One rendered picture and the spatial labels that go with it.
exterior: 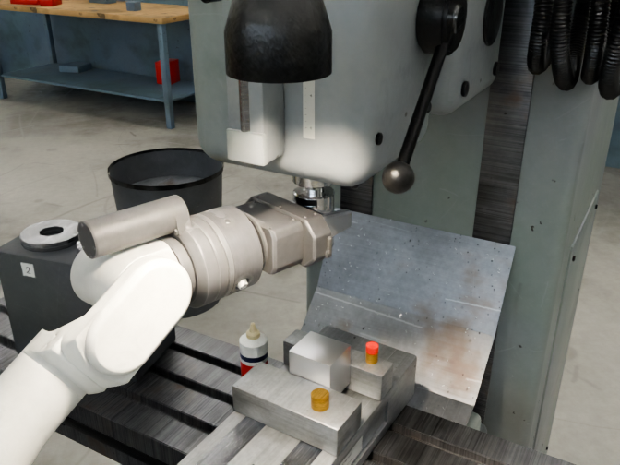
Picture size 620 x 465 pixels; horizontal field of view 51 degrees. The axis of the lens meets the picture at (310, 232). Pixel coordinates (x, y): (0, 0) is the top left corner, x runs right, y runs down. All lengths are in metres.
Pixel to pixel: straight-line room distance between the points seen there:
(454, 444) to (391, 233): 0.38
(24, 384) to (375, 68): 0.39
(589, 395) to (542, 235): 1.61
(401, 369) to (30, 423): 0.51
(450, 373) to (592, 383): 1.64
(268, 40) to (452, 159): 0.68
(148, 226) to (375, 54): 0.25
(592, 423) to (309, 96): 2.05
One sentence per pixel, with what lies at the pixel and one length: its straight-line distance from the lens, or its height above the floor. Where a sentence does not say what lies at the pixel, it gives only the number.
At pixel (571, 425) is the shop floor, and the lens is 2.47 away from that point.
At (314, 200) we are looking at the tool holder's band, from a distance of 0.71.
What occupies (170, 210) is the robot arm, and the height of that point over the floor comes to 1.30.
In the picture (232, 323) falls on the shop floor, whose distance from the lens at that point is 2.83.
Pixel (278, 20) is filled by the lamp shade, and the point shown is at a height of 1.49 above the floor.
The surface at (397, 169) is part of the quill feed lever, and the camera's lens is 0.59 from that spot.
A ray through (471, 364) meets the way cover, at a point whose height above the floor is 0.91.
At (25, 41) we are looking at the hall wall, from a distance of 7.91.
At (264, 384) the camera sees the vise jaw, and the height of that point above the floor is 1.03.
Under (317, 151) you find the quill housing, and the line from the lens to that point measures 0.61.
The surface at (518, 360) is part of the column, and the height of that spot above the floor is 0.87.
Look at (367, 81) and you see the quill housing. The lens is 0.58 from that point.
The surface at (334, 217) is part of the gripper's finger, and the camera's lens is 0.72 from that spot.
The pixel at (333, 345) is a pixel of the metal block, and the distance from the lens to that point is 0.83.
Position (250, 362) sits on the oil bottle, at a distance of 0.95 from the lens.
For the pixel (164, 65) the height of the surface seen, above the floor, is 0.52.
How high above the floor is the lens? 1.54
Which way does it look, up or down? 25 degrees down
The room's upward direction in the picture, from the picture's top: straight up
